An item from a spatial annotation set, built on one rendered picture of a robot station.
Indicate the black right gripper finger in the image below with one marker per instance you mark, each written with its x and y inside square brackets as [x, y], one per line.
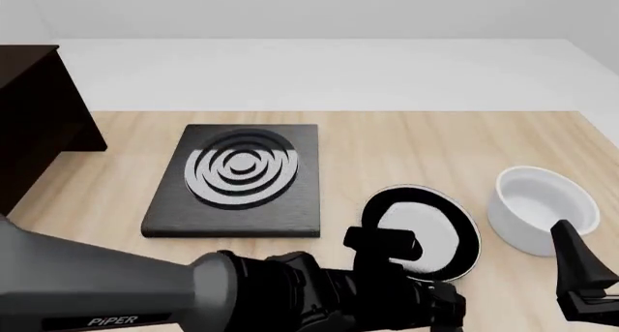
[578, 266]

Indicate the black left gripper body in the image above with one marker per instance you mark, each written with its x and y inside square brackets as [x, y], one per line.
[442, 306]

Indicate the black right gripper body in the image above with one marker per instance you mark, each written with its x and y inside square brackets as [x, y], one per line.
[595, 304]

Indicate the grey and black left robot arm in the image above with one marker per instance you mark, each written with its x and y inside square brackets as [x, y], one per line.
[121, 274]

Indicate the black frying pan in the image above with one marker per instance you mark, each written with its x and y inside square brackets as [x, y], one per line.
[464, 237]

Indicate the dark brown wooden cabinet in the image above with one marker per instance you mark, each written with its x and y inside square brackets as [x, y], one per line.
[34, 110]

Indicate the white round bowl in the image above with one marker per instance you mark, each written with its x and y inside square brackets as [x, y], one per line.
[541, 197]

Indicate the flat black stove plate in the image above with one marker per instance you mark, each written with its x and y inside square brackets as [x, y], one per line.
[169, 216]

